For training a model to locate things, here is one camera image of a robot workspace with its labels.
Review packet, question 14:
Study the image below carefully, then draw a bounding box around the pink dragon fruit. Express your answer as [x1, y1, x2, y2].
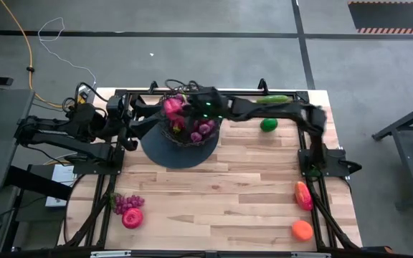
[162, 96, 188, 133]

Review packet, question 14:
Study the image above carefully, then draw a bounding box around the red apple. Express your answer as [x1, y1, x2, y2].
[121, 207, 145, 230]

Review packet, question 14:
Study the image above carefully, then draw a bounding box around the black desk beam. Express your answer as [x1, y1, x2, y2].
[5, 165, 73, 201]

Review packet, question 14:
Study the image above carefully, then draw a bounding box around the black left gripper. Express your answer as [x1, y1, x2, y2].
[118, 98, 165, 140]

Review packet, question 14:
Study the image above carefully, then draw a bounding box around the purple grape bunch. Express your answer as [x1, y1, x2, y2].
[110, 193, 146, 216]

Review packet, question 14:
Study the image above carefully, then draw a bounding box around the green lime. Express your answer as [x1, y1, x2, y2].
[260, 118, 279, 133]

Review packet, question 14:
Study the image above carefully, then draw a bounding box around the green cucumber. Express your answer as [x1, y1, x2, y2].
[255, 94, 290, 105]

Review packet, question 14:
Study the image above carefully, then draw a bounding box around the silver metal bracket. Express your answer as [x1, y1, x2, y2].
[90, 250, 132, 258]
[290, 252, 331, 258]

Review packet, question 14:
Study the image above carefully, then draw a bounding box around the red orange mango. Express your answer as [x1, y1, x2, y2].
[294, 181, 314, 211]

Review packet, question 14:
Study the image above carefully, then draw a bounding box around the black metal cart frame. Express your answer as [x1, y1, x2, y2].
[371, 92, 413, 211]

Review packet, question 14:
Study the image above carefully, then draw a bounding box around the yellow floor cable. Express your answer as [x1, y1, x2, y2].
[0, 0, 85, 108]

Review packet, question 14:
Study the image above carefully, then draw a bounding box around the dark round mat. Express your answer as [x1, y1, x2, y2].
[140, 120, 220, 170]

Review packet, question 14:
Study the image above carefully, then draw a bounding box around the orange fruit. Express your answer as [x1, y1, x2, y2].
[291, 220, 314, 242]

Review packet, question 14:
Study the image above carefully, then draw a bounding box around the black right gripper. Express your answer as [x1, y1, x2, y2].
[181, 87, 229, 121]

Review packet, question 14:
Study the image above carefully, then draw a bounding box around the dark hazard-striped floor mat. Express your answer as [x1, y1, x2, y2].
[348, 1, 413, 35]

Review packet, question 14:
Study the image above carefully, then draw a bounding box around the white floor cable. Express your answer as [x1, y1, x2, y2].
[37, 16, 98, 90]

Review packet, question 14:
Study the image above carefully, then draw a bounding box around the dark wire basket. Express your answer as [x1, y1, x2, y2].
[158, 85, 224, 147]

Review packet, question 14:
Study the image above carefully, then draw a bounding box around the white box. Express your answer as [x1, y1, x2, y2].
[44, 163, 77, 208]

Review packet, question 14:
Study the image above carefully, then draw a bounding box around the black aluminium table frame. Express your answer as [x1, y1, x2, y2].
[57, 87, 364, 258]

